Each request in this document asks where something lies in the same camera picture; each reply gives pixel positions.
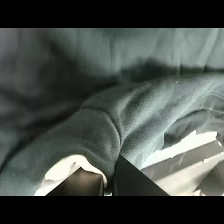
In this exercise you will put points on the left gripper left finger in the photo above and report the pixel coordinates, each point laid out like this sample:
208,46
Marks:
85,185

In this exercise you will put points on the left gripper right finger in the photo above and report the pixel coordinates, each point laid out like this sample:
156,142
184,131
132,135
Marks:
131,181

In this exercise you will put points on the black garment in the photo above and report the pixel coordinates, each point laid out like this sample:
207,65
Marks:
100,133

